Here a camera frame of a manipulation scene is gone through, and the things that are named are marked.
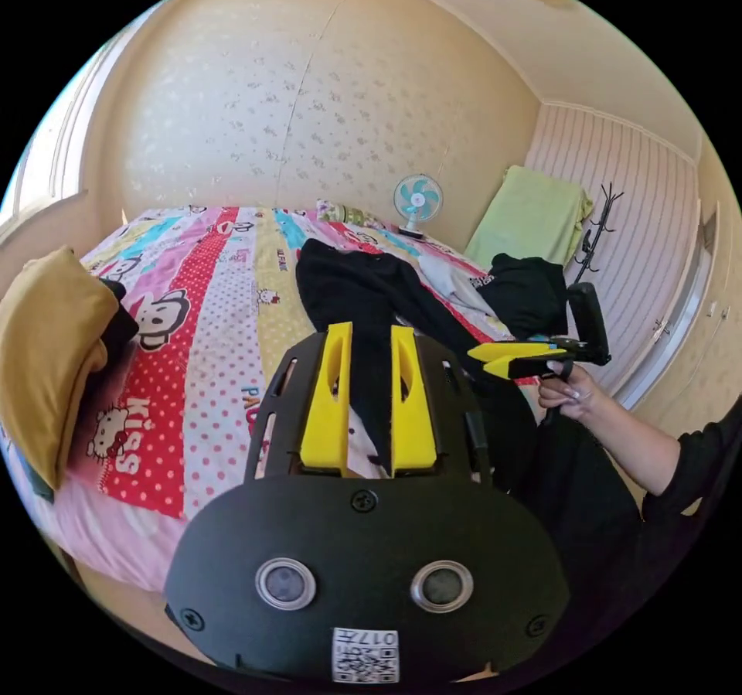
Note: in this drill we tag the floral pillow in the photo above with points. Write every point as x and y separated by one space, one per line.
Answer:
348 214

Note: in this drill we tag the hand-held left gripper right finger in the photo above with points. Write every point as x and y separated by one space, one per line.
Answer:
413 422

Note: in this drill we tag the person's body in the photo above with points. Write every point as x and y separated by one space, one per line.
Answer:
579 509

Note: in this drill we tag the person's right hand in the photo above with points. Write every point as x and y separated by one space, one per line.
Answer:
571 396

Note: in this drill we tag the black pants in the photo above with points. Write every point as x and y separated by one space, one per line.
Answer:
359 295

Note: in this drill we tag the person's right forearm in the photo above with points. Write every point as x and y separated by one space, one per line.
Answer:
649 445

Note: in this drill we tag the black coat rack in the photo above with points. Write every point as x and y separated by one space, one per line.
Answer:
591 237

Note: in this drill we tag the cream cupboard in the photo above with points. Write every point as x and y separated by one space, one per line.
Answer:
695 277

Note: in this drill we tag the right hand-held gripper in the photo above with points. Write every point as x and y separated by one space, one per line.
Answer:
545 367

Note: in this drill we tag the small blue table fan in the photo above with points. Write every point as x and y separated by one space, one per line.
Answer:
417 199

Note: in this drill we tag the bed with cartoon printed sheet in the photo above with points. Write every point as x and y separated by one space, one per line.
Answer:
203 330

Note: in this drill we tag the light green cloth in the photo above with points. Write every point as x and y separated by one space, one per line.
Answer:
527 214

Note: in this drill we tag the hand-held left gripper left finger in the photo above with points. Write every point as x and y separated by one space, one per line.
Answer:
324 416

